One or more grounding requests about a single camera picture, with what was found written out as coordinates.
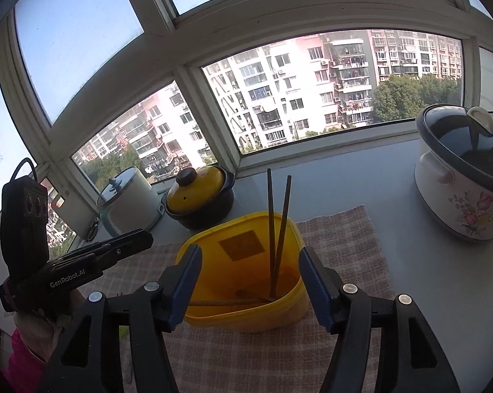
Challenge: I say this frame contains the person's left hand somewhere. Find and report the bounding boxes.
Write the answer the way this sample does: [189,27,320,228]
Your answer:
[15,290,86,360]

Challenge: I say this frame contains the pink checkered cloth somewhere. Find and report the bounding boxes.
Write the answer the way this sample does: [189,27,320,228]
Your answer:
[72,205,397,393]

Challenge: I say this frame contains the apartment buildings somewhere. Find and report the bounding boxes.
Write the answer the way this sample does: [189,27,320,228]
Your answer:
[37,28,464,197]

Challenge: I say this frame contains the white window frame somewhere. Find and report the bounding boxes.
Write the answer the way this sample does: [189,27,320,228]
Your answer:
[0,0,493,222]

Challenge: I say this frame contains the black clay pot yellow lid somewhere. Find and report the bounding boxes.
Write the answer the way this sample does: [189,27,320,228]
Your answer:
[165,164,236,230]

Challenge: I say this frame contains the white pot with glass lid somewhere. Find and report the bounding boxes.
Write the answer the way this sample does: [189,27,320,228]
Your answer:
[96,166,165,236]

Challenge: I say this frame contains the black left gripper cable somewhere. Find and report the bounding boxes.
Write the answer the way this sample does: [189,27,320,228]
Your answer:
[10,158,39,183]

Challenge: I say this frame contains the yellow plastic container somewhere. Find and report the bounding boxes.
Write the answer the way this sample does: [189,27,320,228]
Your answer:
[175,212,308,333]

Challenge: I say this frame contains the red-tipped wooden chopstick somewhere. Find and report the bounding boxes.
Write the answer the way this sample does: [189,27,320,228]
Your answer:
[270,174,292,299]
[266,168,276,297]

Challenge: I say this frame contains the floral white rice cooker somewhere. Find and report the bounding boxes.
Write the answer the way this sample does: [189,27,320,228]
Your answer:
[414,104,493,243]

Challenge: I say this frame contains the green trees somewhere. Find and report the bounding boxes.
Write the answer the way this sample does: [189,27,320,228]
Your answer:
[80,73,462,185]

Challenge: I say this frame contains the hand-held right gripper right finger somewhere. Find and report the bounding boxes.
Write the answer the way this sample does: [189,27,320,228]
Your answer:
[298,246,462,393]

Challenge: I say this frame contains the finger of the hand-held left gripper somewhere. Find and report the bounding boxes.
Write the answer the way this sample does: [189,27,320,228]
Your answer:
[107,229,154,255]
[50,242,125,273]

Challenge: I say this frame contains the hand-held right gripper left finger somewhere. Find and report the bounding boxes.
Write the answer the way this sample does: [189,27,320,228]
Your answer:
[39,243,204,393]

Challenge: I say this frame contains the black-handled scissors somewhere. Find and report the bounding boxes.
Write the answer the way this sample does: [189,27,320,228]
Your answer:
[86,216,102,241]

